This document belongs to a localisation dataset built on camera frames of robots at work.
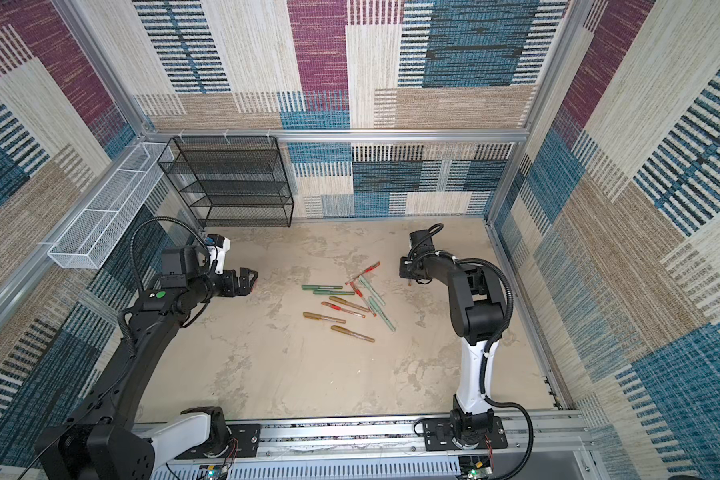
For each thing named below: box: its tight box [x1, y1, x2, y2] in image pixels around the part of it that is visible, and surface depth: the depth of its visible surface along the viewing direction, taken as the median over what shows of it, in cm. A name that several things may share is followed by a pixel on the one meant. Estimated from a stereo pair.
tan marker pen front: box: [331, 325, 375, 343], surface depth 93 cm
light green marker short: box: [368, 296, 396, 332], surface depth 97 cm
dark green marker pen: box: [301, 285, 344, 290], surface depth 103 cm
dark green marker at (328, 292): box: [313, 290, 355, 295], surface depth 101 cm
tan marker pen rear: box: [329, 296, 370, 313], surface depth 99 cm
